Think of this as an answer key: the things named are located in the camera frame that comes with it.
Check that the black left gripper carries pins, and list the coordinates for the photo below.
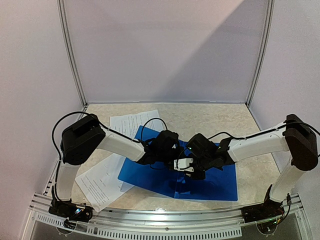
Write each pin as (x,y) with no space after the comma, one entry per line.
(168,165)

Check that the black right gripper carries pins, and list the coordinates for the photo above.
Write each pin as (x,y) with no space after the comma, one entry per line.
(197,171)

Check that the blue plastic folder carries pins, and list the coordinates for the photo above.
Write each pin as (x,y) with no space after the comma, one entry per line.
(218,185)

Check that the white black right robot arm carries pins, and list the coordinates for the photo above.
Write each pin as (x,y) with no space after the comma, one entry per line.
(293,135)

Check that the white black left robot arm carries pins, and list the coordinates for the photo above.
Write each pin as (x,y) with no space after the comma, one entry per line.
(82,138)

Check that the far white printed paper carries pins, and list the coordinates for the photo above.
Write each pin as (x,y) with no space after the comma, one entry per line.
(129,124)

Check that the white printed paper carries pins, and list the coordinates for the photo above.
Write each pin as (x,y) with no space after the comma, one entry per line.
(100,184)
(129,124)

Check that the near white printed paper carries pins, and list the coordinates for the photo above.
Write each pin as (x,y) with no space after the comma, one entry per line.
(100,184)

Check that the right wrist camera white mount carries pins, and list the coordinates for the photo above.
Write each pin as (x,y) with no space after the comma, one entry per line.
(182,165)

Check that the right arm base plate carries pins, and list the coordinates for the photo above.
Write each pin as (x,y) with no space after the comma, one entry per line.
(267,210)

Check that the aluminium front rail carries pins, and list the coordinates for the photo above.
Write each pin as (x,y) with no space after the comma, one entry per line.
(121,224)

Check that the right aluminium frame post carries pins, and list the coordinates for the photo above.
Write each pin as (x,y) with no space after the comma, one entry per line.
(262,51)

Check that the aluminium frame post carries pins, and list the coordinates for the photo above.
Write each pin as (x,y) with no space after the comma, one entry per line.
(61,6)
(262,51)

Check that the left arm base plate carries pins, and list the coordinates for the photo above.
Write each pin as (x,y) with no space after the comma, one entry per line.
(73,212)

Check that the left aluminium frame post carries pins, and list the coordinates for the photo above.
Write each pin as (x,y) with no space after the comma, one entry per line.
(61,6)

